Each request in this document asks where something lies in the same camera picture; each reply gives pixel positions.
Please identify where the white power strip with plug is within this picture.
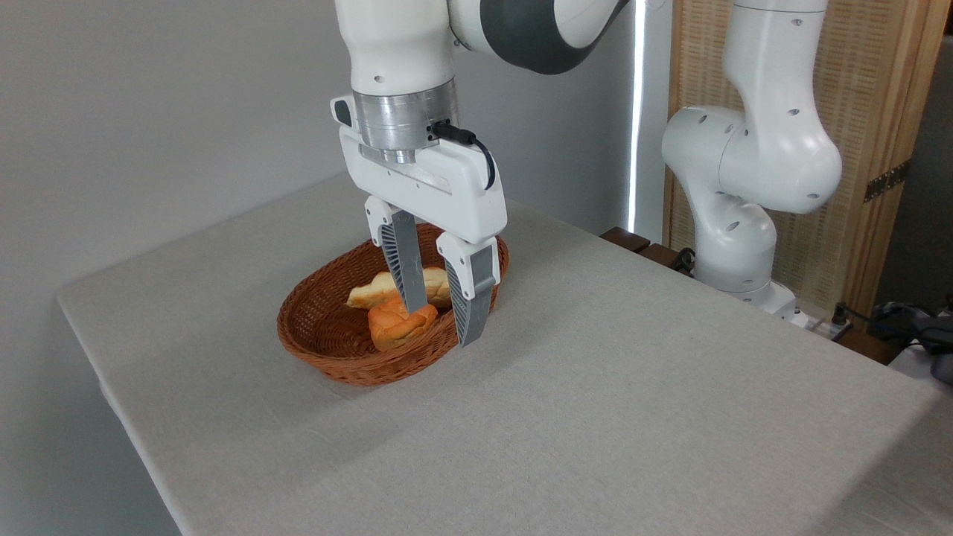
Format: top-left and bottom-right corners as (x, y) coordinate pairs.
(806, 302), (851, 342)

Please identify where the brown wicker basket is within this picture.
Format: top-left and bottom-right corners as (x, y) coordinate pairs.
(277, 222), (510, 386)

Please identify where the pale braided bread loaf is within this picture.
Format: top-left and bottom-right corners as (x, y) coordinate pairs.
(346, 267), (453, 310)

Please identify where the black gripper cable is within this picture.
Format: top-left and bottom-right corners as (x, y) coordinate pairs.
(430, 119), (497, 191)

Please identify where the black metal screen hinge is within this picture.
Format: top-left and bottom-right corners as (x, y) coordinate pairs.
(864, 160), (911, 203)

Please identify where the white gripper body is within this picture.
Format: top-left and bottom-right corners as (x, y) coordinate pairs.
(340, 125), (509, 245)

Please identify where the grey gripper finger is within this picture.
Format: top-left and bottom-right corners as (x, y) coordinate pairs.
(364, 196), (430, 314)
(436, 232), (498, 348)

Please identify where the grey linen tablecloth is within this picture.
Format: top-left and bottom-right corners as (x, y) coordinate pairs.
(57, 173), (953, 536)

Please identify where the black cable bundle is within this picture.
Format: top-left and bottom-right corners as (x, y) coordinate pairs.
(841, 300), (953, 351)

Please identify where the dark grey device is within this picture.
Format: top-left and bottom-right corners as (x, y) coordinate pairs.
(917, 316), (953, 385)

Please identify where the wooden folding screen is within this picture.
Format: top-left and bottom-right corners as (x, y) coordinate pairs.
(663, 0), (953, 321)

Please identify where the orange bread roll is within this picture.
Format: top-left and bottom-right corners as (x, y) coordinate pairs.
(368, 298), (439, 352)

